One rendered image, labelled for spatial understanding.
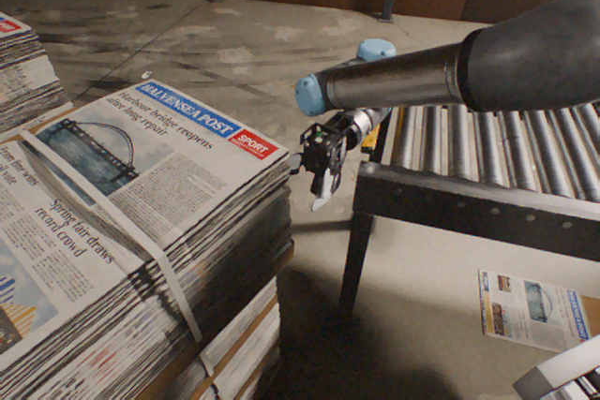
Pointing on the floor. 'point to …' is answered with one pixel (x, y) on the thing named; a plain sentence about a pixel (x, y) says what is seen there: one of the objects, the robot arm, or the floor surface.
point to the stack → (248, 358)
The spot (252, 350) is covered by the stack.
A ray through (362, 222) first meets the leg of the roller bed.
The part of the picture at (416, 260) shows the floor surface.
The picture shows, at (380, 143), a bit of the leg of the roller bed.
